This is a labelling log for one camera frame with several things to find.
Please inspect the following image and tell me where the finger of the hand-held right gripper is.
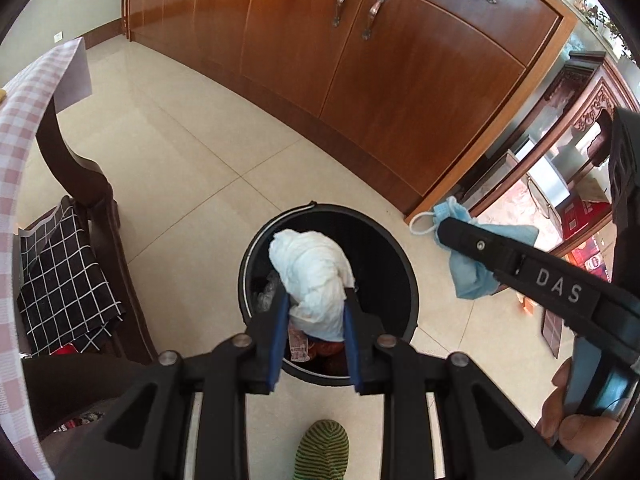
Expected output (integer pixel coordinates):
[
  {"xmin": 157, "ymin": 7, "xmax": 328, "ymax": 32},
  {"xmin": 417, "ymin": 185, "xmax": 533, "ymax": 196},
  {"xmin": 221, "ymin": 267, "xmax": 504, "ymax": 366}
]
[{"xmin": 437, "ymin": 216, "xmax": 601, "ymax": 321}]

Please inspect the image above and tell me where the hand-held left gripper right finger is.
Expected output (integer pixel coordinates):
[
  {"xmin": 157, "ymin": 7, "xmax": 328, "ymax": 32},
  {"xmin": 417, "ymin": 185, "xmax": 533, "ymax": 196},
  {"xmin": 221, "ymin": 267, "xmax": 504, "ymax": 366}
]
[{"xmin": 343, "ymin": 287, "xmax": 571, "ymax": 480}]

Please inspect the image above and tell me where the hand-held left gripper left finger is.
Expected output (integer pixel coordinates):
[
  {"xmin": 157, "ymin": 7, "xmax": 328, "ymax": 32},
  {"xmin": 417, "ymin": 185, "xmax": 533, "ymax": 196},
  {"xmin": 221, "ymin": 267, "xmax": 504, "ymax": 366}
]
[{"xmin": 100, "ymin": 287, "xmax": 292, "ymax": 480}]

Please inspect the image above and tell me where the red and white packet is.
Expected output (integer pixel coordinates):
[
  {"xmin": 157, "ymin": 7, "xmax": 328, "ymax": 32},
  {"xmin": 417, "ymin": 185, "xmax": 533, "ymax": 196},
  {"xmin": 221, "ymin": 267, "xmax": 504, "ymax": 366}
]
[{"xmin": 287, "ymin": 322, "xmax": 311, "ymax": 361}]

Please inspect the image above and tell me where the red plastic bag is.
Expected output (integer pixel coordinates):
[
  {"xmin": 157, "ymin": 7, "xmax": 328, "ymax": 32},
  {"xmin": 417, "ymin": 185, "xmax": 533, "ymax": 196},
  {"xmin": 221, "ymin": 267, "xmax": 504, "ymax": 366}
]
[{"xmin": 312, "ymin": 340, "xmax": 348, "ymax": 358}]

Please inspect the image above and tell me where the blue face mask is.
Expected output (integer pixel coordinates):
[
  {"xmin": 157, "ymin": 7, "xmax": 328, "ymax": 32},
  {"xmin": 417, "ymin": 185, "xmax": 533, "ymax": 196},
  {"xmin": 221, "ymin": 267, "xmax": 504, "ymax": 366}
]
[{"xmin": 410, "ymin": 196, "xmax": 540, "ymax": 301}]

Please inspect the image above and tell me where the clear plastic bag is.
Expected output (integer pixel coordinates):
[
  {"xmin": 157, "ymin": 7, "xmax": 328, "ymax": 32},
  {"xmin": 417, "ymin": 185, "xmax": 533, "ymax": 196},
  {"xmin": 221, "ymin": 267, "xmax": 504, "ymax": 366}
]
[{"xmin": 252, "ymin": 272, "xmax": 286, "ymax": 311}]

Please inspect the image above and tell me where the white tissue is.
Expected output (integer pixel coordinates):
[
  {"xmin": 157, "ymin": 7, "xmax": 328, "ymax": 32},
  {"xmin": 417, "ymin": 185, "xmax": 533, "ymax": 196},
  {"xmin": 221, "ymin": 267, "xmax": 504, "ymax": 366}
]
[{"xmin": 268, "ymin": 229, "xmax": 357, "ymax": 341}]

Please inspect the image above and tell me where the black trash bin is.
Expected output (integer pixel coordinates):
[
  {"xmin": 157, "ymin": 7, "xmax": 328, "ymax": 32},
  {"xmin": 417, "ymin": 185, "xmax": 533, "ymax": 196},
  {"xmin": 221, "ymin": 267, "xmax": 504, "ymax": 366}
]
[{"xmin": 238, "ymin": 202, "xmax": 419, "ymax": 388}]

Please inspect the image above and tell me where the person's right hand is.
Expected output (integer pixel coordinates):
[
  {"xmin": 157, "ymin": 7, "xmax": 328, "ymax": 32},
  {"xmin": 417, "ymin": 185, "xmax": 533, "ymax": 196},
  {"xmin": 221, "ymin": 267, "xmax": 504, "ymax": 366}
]
[{"xmin": 535, "ymin": 357, "xmax": 640, "ymax": 466}]

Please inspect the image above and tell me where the red box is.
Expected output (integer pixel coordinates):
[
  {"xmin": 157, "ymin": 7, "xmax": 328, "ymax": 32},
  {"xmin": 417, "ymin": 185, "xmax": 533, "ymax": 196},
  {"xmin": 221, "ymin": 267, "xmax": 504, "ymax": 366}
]
[{"xmin": 562, "ymin": 199, "xmax": 613, "ymax": 241}]

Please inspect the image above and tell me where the green striped slipper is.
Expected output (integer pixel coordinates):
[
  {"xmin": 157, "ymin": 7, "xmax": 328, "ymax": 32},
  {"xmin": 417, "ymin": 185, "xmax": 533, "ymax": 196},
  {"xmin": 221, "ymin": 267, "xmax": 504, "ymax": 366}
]
[{"xmin": 294, "ymin": 420, "xmax": 351, "ymax": 480}]

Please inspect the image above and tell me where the carved wooden display shelf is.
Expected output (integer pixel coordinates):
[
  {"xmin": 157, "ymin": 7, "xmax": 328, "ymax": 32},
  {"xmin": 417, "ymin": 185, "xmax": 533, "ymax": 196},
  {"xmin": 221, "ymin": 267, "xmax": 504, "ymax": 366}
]
[{"xmin": 465, "ymin": 50, "xmax": 640, "ymax": 281}]

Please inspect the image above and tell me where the wooden cabinet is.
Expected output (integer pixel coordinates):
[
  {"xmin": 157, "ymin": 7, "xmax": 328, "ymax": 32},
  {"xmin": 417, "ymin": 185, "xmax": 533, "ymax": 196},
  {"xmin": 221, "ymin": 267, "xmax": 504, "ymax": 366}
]
[{"xmin": 121, "ymin": 0, "xmax": 576, "ymax": 216}]

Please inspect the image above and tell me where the black grid seat cushion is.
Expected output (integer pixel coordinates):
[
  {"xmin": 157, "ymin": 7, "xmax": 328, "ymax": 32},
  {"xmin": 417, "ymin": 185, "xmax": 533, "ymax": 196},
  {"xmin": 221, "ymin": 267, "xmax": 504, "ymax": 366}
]
[{"xmin": 17, "ymin": 195, "xmax": 126, "ymax": 356}]

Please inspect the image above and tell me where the dark wooden chair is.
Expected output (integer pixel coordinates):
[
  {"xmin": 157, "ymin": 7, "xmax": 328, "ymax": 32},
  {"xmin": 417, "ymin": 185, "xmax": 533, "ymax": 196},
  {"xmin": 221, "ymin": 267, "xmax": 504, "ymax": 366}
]
[{"xmin": 20, "ymin": 105, "xmax": 161, "ymax": 366}]

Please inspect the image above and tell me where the pink checked tablecloth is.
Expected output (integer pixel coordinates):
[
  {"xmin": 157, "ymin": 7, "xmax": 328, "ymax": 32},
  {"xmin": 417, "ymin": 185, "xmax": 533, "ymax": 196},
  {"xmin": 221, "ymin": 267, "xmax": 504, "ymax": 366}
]
[{"xmin": 0, "ymin": 37, "xmax": 93, "ymax": 480}]

